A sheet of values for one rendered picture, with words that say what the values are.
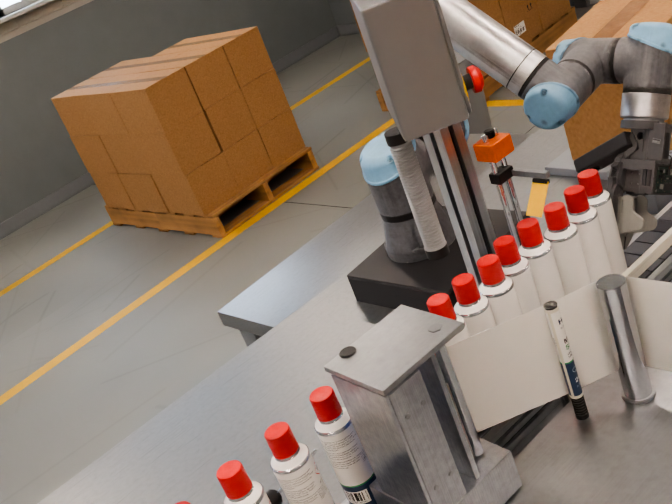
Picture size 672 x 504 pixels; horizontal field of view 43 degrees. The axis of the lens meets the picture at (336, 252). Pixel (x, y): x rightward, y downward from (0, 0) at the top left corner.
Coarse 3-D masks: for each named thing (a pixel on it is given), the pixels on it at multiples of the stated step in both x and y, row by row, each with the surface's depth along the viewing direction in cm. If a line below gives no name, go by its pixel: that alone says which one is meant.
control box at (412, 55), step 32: (352, 0) 118; (384, 0) 109; (416, 0) 109; (384, 32) 110; (416, 32) 111; (384, 64) 112; (416, 64) 112; (448, 64) 113; (384, 96) 127; (416, 96) 114; (448, 96) 114; (416, 128) 116
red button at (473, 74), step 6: (474, 66) 116; (468, 72) 117; (474, 72) 116; (480, 72) 116; (468, 78) 116; (474, 78) 115; (480, 78) 116; (468, 84) 116; (474, 84) 116; (480, 84) 116; (474, 90) 117; (480, 90) 117
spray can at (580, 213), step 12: (564, 192) 132; (576, 192) 131; (576, 204) 131; (588, 204) 132; (576, 216) 132; (588, 216) 132; (588, 228) 132; (600, 228) 134; (588, 240) 133; (600, 240) 134; (588, 252) 134; (600, 252) 134; (588, 264) 135; (600, 264) 135; (600, 276) 136
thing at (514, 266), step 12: (504, 240) 126; (504, 252) 125; (516, 252) 126; (504, 264) 126; (516, 264) 126; (528, 264) 127; (516, 276) 126; (528, 276) 127; (516, 288) 127; (528, 288) 127; (528, 300) 128
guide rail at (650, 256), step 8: (664, 240) 143; (656, 248) 141; (664, 248) 143; (640, 256) 141; (648, 256) 140; (656, 256) 142; (632, 264) 140; (640, 264) 139; (648, 264) 141; (624, 272) 138; (632, 272) 138; (640, 272) 140
